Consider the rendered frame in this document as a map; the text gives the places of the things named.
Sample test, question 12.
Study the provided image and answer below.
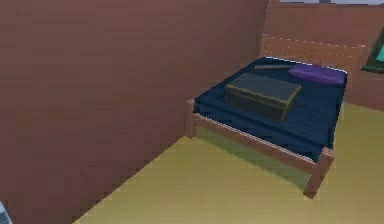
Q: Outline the dark box with yellow edges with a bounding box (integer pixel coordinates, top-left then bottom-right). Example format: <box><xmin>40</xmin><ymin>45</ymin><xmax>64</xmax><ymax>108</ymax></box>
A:
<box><xmin>224</xmin><ymin>72</ymin><xmax>303</xmax><ymax>122</ymax></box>

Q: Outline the wooden bed with blue cover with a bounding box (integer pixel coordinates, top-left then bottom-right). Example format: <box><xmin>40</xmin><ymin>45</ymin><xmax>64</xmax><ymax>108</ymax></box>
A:
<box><xmin>185</xmin><ymin>33</ymin><xmax>368</xmax><ymax>200</ymax></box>

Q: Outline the purple pillow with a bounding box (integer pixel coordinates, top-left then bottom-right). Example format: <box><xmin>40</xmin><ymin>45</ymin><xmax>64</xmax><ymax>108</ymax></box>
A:
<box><xmin>288</xmin><ymin>63</ymin><xmax>348</xmax><ymax>86</ymax></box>

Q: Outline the green framed picture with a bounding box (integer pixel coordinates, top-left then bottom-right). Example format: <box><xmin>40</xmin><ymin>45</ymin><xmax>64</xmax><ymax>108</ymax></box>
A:
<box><xmin>361</xmin><ymin>26</ymin><xmax>384</xmax><ymax>74</ymax></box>

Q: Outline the pale grey object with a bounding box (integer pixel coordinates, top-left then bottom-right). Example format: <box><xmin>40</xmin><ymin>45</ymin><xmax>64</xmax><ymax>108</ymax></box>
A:
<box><xmin>0</xmin><ymin>200</ymin><xmax>14</xmax><ymax>224</ymax></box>

